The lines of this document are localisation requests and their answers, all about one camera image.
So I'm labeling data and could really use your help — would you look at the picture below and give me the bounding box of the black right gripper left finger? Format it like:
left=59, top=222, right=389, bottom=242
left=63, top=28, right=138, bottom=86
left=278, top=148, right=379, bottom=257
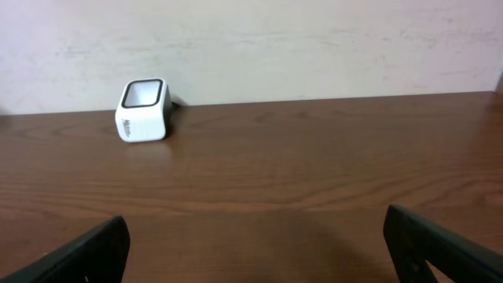
left=2, top=216, right=130, bottom=283

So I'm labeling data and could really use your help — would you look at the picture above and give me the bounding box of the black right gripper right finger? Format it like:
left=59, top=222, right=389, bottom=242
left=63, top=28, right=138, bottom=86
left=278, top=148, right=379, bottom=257
left=383, top=204, right=502, bottom=283

